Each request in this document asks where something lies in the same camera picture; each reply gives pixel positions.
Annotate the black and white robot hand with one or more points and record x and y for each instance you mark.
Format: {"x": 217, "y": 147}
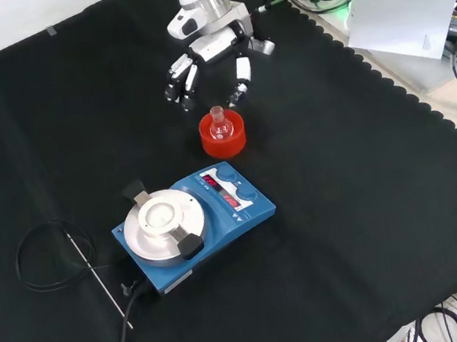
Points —
{"x": 215, "y": 45}

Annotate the clear round-bottom glass flask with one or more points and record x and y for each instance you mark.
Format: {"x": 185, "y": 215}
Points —
{"x": 221, "y": 128}

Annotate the red ribbed flask stand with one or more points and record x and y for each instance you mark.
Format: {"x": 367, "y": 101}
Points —
{"x": 225, "y": 148}

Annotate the clear cloth clip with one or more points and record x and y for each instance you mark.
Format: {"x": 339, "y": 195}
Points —
{"x": 51, "y": 31}

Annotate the blue-base heater with steel block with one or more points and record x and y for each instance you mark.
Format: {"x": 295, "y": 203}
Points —
{"x": 219, "y": 227}

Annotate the pale board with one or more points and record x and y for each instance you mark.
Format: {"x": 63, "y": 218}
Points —
{"x": 399, "y": 23}

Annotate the black bench cloth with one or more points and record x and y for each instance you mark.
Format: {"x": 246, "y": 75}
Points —
{"x": 323, "y": 208}

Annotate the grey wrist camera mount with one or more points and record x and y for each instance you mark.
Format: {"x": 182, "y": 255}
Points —
{"x": 264, "y": 46}

